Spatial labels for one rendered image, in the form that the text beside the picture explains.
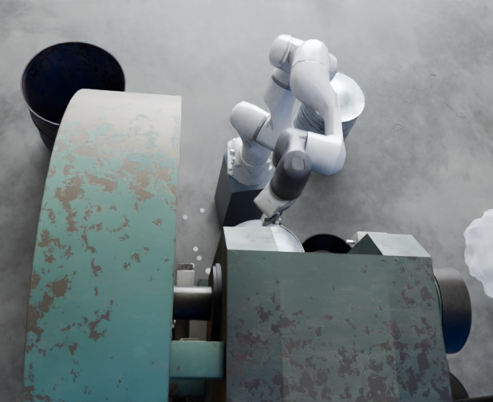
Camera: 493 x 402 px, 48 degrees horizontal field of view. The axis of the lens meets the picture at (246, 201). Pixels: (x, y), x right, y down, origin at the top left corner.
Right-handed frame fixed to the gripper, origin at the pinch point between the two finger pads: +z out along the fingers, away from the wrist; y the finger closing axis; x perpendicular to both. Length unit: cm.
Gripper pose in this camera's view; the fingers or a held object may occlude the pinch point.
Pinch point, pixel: (268, 220)
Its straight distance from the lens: 168.9
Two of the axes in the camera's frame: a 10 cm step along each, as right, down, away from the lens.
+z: -1.5, 4.0, 9.1
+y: 0.2, -9.1, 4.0
